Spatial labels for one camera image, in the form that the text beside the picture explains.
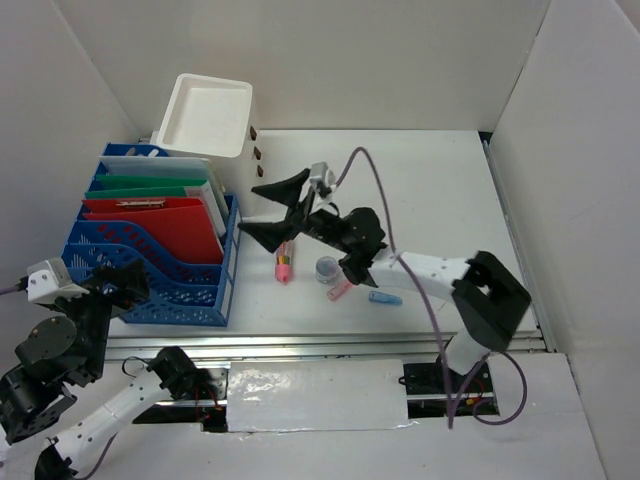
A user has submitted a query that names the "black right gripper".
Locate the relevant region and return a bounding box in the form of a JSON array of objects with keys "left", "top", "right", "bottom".
[{"left": 238, "top": 168, "right": 353, "bottom": 253}]

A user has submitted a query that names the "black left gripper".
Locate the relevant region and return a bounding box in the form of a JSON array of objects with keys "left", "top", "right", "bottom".
[{"left": 49, "top": 256, "right": 152, "bottom": 379}]

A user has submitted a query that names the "red file folder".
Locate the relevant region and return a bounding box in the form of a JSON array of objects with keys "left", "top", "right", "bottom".
[{"left": 83, "top": 197, "right": 224, "bottom": 264}]

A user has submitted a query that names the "green clip file folder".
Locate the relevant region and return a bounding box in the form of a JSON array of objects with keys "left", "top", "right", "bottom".
[{"left": 84, "top": 173, "right": 231, "bottom": 236}]

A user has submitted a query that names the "white foam drawer box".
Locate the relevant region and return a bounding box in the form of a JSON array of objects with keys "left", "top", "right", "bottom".
[{"left": 155, "top": 73, "right": 264, "bottom": 216}]

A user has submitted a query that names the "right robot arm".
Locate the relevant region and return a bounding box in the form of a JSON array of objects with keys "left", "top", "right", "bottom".
[{"left": 239, "top": 164, "right": 531, "bottom": 393}]

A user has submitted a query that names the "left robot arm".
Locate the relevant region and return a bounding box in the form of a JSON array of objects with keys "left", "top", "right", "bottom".
[{"left": 1, "top": 258, "right": 199, "bottom": 479}]

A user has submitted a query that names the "blue plastic file organizer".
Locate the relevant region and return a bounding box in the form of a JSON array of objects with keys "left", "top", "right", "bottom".
[{"left": 62, "top": 143, "right": 242, "bottom": 327}]

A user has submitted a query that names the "white cover panel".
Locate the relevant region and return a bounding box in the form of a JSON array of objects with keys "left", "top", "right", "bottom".
[{"left": 226, "top": 359, "right": 410, "bottom": 433}]

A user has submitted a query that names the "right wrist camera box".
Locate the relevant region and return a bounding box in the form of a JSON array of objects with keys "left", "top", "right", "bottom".
[{"left": 308, "top": 162, "right": 337, "bottom": 199}]

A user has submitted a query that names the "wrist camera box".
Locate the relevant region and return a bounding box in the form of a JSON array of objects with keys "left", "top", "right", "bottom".
[
  {"left": 26, "top": 257, "right": 89, "bottom": 305},
  {"left": 308, "top": 162, "right": 337, "bottom": 199}
]

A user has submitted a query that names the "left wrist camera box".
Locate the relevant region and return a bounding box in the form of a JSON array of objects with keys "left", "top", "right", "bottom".
[{"left": 26, "top": 257, "right": 89, "bottom": 305}]

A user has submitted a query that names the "aluminium mounting rail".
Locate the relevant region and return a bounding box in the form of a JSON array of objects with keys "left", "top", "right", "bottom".
[{"left": 104, "top": 332, "right": 551, "bottom": 361}]

